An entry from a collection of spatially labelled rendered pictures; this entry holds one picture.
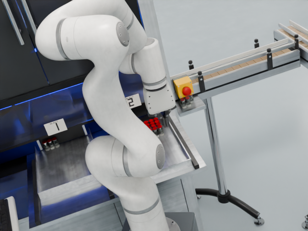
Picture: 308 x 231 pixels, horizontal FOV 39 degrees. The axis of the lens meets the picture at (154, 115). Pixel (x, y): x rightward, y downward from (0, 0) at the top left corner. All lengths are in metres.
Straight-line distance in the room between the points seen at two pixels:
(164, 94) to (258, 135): 1.82
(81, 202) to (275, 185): 1.49
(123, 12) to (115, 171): 0.43
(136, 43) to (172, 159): 0.63
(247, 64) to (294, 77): 1.71
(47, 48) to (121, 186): 0.48
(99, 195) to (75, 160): 0.27
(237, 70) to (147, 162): 1.09
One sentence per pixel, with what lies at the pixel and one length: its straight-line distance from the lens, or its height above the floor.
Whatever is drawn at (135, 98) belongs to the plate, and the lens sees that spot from 1.92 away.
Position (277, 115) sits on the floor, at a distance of 3.45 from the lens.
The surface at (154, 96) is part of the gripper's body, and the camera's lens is 1.51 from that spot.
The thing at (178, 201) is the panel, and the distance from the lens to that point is 2.34.
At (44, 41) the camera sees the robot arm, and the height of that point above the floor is 1.63.
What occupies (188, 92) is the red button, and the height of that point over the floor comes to 0.99.
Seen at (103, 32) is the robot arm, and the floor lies 1.64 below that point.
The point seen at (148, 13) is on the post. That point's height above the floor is 1.38.
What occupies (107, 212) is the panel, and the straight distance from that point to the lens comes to 2.27.
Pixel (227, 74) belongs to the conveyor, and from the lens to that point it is 2.16.
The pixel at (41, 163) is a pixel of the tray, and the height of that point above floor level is 0.88.
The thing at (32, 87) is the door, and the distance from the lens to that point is 1.85.
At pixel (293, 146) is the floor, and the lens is 3.15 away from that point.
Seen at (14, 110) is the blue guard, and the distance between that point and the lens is 1.89.
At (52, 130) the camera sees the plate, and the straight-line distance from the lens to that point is 1.94.
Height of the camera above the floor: 1.99
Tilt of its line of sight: 33 degrees down
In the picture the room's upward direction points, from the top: 15 degrees counter-clockwise
